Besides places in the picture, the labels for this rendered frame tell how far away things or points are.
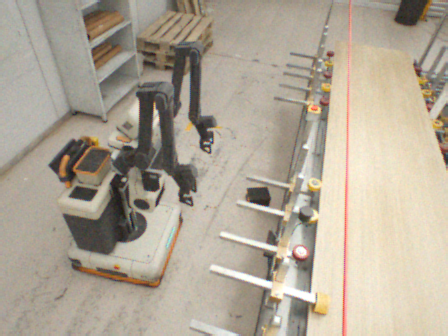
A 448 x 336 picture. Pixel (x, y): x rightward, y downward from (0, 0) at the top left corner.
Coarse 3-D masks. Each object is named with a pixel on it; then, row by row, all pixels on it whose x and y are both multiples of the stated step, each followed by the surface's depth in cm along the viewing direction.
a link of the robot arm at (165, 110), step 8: (160, 96) 117; (160, 104) 119; (168, 104) 123; (160, 112) 126; (168, 112) 125; (160, 120) 129; (168, 120) 128; (160, 128) 132; (168, 128) 131; (168, 136) 134; (168, 144) 137; (168, 152) 140; (176, 152) 145; (168, 160) 142; (176, 160) 149
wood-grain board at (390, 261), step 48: (336, 48) 340; (384, 48) 348; (336, 96) 266; (384, 96) 271; (336, 144) 219; (384, 144) 222; (432, 144) 225; (336, 192) 186; (384, 192) 188; (432, 192) 190; (336, 240) 161; (384, 240) 163; (432, 240) 165; (336, 288) 143; (384, 288) 144; (432, 288) 145
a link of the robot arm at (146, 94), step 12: (144, 84) 124; (156, 84) 122; (168, 84) 122; (144, 96) 120; (168, 96) 119; (144, 108) 126; (144, 120) 130; (144, 132) 135; (144, 144) 139; (144, 156) 141; (144, 168) 147
